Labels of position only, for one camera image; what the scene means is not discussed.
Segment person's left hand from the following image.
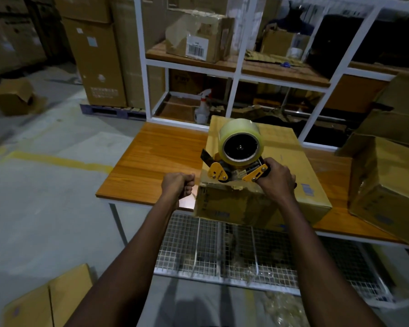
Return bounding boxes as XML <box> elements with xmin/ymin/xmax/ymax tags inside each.
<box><xmin>161</xmin><ymin>172</ymin><xmax>195</xmax><ymax>205</ymax></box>

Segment person's right hand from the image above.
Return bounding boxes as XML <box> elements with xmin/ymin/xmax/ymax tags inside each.
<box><xmin>255</xmin><ymin>157</ymin><xmax>297</xmax><ymax>205</ymax></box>

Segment yellow cardboard box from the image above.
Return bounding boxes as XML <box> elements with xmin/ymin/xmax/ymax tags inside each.
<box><xmin>3</xmin><ymin>263</ymin><xmax>93</xmax><ymax>327</ymax></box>
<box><xmin>193</xmin><ymin>115</ymin><xmax>333</xmax><ymax>232</ymax></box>

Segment clear packing tape roll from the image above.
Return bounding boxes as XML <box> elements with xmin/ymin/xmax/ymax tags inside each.
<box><xmin>218</xmin><ymin>118</ymin><xmax>265</xmax><ymax>167</ymax></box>

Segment yellow-brown cardboard box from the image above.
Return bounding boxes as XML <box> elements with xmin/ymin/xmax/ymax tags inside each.
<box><xmin>347</xmin><ymin>134</ymin><xmax>409</xmax><ymax>251</ymax></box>

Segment person's left forearm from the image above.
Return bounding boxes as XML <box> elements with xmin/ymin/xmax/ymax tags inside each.
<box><xmin>65</xmin><ymin>197</ymin><xmax>181</xmax><ymax>327</ymax></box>

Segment person's right forearm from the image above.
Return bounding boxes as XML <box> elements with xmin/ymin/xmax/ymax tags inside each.
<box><xmin>278</xmin><ymin>197</ymin><xmax>386</xmax><ymax>327</ymax></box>

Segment printed brown cardboard box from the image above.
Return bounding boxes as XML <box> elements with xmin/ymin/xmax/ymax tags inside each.
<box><xmin>170</xmin><ymin>69</ymin><xmax>205</xmax><ymax>96</ymax></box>

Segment flattened cardboard sheet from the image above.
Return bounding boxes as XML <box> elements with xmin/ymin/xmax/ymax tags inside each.
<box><xmin>244</xmin><ymin>50</ymin><xmax>304</xmax><ymax>67</ymax></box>

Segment tall plain cardboard box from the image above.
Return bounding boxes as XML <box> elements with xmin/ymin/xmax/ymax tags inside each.
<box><xmin>110</xmin><ymin>0</ymin><xmax>166</xmax><ymax>110</ymax></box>

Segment tall labelled cardboard box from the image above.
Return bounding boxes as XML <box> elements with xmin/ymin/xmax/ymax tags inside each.
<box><xmin>62</xmin><ymin>17</ymin><xmax>128</xmax><ymax>108</ymax></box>

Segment taped box with barcode label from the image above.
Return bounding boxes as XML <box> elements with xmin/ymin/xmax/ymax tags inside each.
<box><xmin>165</xmin><ymin>9</ymin><xmax>235</xmax><ymax>64</ymax></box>

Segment wide brown cardboard box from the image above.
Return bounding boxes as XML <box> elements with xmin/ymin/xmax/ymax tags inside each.
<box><xmin>53</xmin><ymin>0</ymin><xmax>111</xmax><ymax>24</ymax></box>

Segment orange wooden table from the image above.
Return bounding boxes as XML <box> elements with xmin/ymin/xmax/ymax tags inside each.
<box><xmin>95</xmin><ymin>122</ymin><xmax>409</xmax><ymax>244</ymax></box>

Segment white spray bottle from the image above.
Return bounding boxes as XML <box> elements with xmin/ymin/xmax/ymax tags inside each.
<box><xmin>194</xmin><ymin>89</ymin><xmax>213</xmax><ymax>125</ymax></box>

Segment blue pallet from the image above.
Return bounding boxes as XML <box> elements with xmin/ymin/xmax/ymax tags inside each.
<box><xmin>80</xmin><ymin>104</ymin><xmax>147</xmax><ymax>120</ymax></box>

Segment wooden shelf board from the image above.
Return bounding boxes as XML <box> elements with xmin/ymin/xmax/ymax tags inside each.
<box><xmin>145</xmin><ymin>40</ymin><xmax>331</xmax><ymax>88</ymax></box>

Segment pile of clear plastic scraps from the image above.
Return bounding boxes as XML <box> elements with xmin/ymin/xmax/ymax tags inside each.
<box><xmin>259</xmin><ymin>291</ymin><xmax>311</xmax><ymax>327</ymax></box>

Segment black monitor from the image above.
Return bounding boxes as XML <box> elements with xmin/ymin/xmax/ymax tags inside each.
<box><xmin>306</xmin><ymin>15</ymin><xmax>409</xmax><ymax>80</ymax></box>

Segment white wire mesh shelf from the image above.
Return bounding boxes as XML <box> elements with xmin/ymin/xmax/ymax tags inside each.
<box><xmin>153</xmin><ymin>213</ymin><xmax>394</xmax><ymax>302</ymax></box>

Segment white metal shelf frame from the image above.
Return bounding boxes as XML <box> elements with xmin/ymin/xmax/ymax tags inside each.
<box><xmin>133</xmin><ymin>0</ymin><xmax>409</xmax><ymax>152</ymax></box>

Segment wall of stacked cartons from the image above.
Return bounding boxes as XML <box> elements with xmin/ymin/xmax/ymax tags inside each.
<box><xmin>0</xmin><ymin>0</ymin><xmax>72</xmax><ymax>79</ymax></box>

